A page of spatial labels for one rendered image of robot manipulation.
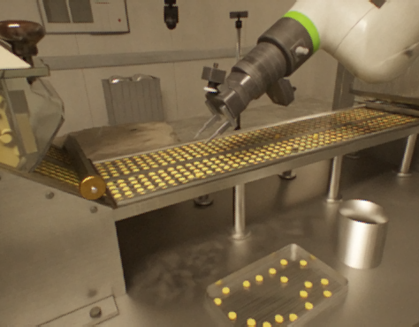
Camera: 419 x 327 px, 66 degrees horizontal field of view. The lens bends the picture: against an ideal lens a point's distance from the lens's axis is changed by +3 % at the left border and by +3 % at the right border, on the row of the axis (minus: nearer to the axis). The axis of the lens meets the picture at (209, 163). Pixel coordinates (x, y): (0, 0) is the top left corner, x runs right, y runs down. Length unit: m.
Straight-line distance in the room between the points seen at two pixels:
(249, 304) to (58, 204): 0.31
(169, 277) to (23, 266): 0.22
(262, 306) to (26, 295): 0.33
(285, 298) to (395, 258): 0.23
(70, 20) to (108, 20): 0.41
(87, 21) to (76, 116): 1.10
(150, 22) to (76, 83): 1.20
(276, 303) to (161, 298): 0.18
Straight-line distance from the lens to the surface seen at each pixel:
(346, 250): 0.62
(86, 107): 4.34
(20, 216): 0.47
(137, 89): 3.86
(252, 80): 0.57
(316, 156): 0.69
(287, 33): 0.61
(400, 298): 0.61
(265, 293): 0.55
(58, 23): 4.23
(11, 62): 0.45
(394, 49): 0.63
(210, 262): 0.61
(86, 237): 0.50
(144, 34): 4.45
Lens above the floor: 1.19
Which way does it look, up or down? 23 degrees down
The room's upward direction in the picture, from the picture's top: 2 degrees counter-clockwise
